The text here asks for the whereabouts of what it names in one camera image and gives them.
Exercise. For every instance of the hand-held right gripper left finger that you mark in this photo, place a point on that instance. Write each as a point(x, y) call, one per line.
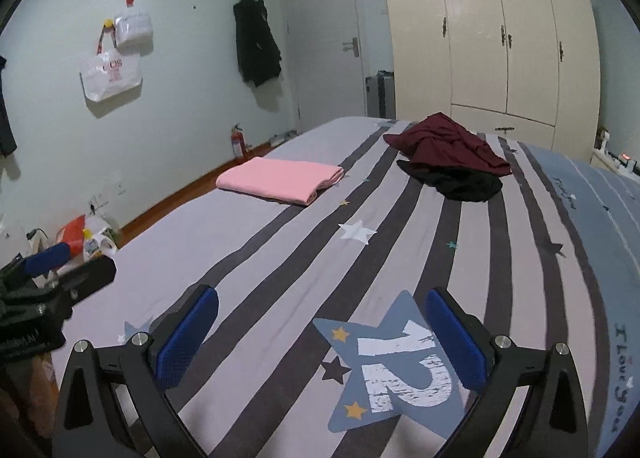
point(185, 338)

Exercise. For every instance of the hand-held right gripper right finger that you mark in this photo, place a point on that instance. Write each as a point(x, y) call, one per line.
point(455, 338)

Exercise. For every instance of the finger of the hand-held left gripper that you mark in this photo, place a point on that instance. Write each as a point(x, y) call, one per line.
point(90, 278)
point(47, 259)

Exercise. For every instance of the pink garment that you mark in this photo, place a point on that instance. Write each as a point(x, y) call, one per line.
point(280, 178)

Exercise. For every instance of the clutter on floor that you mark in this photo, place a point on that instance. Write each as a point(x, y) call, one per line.
point(72, 235)

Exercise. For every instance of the dark hanging clothing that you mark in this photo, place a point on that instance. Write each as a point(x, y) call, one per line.
point(6, 113)

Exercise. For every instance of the black garment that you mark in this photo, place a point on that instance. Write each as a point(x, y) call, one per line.
point(460, 185)

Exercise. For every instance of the white shopping bag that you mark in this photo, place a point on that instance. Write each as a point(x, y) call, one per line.
point(110, 76)

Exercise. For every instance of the maroon garment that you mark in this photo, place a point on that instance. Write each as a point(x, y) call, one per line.
point(445, 143)

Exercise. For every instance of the red fire extinguisher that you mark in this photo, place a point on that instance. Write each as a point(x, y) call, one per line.
point(238, 143)

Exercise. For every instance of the white power strip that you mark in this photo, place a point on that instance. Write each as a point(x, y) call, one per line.
point(282, 138)

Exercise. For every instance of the white nightstand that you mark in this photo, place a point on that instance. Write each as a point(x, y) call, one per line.
point(617, 163)

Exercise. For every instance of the clear plastic bag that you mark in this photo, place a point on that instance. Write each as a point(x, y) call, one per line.
point(132, 26)

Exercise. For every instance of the grey suitcase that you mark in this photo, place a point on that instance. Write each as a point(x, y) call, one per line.
point(380, 96)

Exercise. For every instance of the black hanging jacket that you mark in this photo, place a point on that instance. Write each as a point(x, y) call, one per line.
point(257, 43)

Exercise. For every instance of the cream wardrobe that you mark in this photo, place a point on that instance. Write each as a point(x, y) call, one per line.
point(490, 28)

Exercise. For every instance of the white door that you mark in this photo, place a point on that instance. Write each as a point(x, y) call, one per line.
point(320, 13)

